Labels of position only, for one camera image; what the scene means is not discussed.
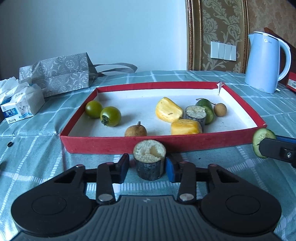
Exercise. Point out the light blue electric kettle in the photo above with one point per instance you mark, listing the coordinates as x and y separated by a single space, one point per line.
263 66

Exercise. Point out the grey patterned gift bag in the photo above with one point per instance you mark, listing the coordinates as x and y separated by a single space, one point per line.
66 73

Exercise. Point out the brown longan without stem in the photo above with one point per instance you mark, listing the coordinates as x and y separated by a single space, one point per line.
136 130

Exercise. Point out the small green cucumber slice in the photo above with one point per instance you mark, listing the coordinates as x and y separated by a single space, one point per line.
258 136

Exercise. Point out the green tomato with calyx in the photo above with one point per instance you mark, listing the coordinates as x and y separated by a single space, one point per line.
110 116

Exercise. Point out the red shallow cardboard tray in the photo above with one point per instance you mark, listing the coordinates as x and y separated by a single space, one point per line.
137 104

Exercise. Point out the green cucumber chunk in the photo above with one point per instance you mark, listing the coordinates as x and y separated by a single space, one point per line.
206 104

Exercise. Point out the dark sugarcane chunk bitten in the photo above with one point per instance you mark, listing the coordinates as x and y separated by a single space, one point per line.
149 158

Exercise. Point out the brown longan with stem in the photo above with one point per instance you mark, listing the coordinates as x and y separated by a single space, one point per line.
220 109

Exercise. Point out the gold ornate wall frame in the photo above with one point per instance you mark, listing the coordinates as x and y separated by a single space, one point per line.
218 21

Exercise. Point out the red small box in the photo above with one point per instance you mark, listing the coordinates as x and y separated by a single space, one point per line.
291 82

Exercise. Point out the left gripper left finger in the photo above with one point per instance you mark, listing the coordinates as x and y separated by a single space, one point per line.
107 174

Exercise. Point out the dark sugarcane chunk whole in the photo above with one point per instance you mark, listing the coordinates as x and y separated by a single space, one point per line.
196 113

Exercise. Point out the white wall switch panel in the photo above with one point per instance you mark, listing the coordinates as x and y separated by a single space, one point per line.
222 51

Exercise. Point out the green tomato round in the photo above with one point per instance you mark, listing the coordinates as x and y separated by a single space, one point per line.
93 109

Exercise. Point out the white tissue pack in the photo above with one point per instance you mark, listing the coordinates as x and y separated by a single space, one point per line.
20 100

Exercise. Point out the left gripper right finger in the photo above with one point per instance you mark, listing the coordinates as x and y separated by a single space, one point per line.
187 174

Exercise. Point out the yellow jackfruit piece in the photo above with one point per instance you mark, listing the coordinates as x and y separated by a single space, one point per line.
168 111
185 127

